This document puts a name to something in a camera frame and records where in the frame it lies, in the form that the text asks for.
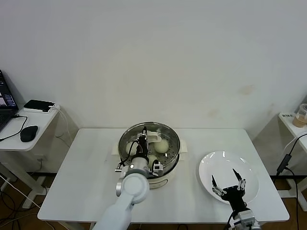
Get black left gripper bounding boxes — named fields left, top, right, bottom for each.
left=137, top=126, right=150, bottom=158

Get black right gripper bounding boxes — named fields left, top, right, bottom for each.
left=211, top=169, right=248, bottom=213

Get round glass pot lid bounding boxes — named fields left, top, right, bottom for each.
left=119, top=122, right=180, bottom=170

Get white steamed baozi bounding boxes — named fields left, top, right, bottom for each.
left=147, top=155, right=159, bottom=168
left=125, top=141, right=140, bottom=154
left=154, top=140, right=169, bottom=154

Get perforated steel steamer basket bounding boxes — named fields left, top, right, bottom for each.
left=118, top=122, right=181, bottom=174

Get round white plate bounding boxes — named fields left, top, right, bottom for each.
left=198, top=150, right=260, bottom=205

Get cream electric cooker pot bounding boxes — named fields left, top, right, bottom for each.
left=111, top=138, right=189, bottom=190

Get white side table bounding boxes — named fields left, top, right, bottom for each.
left=0, top=103, right=80, bottom=209
left=251, top=112, right=307, bottom=199

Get clear plastic drink cup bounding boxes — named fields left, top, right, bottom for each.
left=292, top=103, right=307, bottom=127

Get black smartphone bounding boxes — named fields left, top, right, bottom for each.
left=23, top=100, right=56, bottom=112

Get black computer mouse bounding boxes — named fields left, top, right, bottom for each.
left=20, top=125, right=38, bottom=142

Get black laptop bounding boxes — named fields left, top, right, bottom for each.
left=0, top=69, right=19, bottom=132

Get black laptop cable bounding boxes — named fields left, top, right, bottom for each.
left=0, top=114, right=28, bottom=142

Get white floor cable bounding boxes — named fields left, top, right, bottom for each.
left=0, top=173, right=43, bottom=209

